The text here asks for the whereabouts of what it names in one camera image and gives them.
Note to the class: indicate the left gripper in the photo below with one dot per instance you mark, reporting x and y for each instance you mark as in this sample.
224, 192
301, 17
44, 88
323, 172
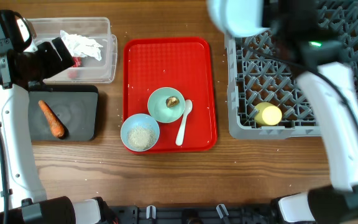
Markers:
55, 65

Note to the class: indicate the red snack wrapper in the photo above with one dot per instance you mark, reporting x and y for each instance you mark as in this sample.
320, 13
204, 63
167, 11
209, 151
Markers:
77, 62

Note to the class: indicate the white napkin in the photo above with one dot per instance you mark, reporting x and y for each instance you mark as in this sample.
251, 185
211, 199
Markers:
80, 46

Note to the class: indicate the orange carrot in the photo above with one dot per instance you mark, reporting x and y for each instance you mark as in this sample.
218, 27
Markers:
55, 125

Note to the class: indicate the green bowl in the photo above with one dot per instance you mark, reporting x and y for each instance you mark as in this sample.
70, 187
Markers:
157, 105

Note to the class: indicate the brown mushroom piece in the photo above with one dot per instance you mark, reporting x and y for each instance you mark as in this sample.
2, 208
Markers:
172, 101

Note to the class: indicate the light blue plate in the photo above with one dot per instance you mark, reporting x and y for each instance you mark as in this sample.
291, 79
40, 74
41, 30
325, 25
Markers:
237, 18

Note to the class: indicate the yellow plastic cup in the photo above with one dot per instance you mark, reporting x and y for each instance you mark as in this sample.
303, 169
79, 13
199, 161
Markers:
267, 114

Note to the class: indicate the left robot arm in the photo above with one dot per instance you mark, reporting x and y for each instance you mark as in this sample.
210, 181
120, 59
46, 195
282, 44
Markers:
23, 198

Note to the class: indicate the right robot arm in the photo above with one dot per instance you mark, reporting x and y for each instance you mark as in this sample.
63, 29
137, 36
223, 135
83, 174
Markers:
328, 85

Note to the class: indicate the grey dishwasher rack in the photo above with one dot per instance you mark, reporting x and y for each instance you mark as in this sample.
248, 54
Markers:
253, 79

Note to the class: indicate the black plastic tray bin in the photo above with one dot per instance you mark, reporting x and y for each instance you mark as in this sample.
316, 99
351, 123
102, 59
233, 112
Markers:
75, 106

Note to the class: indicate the clear plastic bin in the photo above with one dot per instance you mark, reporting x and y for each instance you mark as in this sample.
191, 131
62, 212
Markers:
90, 70

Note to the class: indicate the blue bowl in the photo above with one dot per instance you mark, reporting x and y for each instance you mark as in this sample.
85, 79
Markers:
138, 120

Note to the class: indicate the white rice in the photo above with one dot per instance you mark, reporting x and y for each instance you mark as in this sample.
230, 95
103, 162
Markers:
141, 138

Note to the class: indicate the red serving tray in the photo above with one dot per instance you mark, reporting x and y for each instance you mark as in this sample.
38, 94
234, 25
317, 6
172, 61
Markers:
183, 63

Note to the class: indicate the white plastic spoon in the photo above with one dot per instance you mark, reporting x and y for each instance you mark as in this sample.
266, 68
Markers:
181, 131

